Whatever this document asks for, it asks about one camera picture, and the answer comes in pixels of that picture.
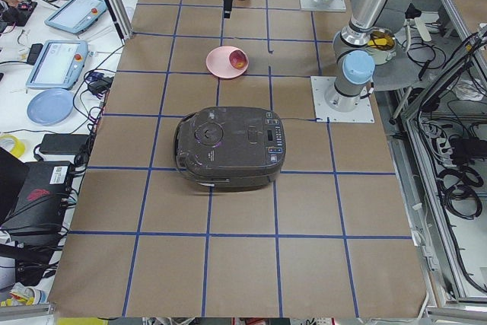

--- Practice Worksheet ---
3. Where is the pink plate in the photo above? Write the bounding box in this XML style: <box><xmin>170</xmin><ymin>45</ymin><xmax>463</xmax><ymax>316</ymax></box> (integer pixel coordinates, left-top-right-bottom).
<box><xmin>205</xmin><ymin>46</ymin><xmax>249</xmax><ymax>79</ymax></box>

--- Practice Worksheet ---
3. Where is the glass bowl on chair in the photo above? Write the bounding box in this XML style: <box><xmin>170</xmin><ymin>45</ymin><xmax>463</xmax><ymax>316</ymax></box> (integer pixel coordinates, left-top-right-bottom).
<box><xmin>365</xmin><ymin>28</ymin><xmax>397</xmax><ymax>65</ymax></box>

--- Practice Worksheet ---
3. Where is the blue plate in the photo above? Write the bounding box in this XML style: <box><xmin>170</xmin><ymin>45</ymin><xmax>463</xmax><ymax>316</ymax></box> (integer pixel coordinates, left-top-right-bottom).
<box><xmin>27</xmin><ymin>88</ymin><xmax>74</xmax><ymax>126</ymax></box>

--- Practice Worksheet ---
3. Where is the far teach pendant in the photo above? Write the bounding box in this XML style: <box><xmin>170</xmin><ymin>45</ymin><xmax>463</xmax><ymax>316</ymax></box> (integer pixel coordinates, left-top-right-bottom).
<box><xmin>44</xmin><ymin>0</ymin><xmax>107</xmax><ymax>34</ymax></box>

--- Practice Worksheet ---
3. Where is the teach pendant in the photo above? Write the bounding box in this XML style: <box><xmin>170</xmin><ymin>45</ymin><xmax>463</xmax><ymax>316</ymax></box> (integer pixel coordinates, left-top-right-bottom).
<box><xmin>44</xmin><ymin>0</ymin><xmax>107</xmax><ymax>34</ymax></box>
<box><xmin>26</xmin><ymin>40</ymin><xmax>88</xmax><ymax>89</ymax></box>

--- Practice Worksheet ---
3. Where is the dark grey rice cooker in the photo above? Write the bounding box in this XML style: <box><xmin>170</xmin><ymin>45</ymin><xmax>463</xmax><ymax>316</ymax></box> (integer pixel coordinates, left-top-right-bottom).
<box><xmin>173</xmin><ymin>107</ymin><xmax>286</xmax><ymax>189</ymax></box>

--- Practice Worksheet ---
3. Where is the near teach pendant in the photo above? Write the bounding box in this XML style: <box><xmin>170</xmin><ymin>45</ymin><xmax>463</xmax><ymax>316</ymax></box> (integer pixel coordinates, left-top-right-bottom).
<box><xmin>26</xmin><ymin>40</ymin><xmax>88</xmax><ymax>89</ymax></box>

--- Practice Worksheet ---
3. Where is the black power adapter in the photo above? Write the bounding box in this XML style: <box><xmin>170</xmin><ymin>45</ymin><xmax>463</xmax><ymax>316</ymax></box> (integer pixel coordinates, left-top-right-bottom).
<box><xmin>39</xmin><ymin>134</ymin><xmax>88</xmax><ymax>155</ymax></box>

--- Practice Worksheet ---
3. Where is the yellow tape roll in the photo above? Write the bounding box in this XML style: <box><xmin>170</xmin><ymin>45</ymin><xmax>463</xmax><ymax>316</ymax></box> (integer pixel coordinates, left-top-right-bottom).
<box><xmin>0</xmin><ymin>134</ymin><xmax>26</xmax><ymax>158</ymax></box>

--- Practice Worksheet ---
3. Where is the black computer box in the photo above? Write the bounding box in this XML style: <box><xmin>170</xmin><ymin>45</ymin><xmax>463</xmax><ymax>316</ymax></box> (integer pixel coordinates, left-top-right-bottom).
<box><xmin>1</xmin><ymin>161</ymin><xmax>73</xmax><ymax>236</ymax></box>

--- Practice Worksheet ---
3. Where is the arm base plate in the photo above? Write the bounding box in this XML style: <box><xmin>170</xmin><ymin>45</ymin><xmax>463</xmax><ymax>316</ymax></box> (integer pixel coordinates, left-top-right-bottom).
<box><xmin>300</xmin><ymin>0</ymin><xmax>346</xmax><ymax>12</ymax></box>
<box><xmin>310</xmin><ymin>76</ymin><xmax>374</xmax><ymax>123</ymax></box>

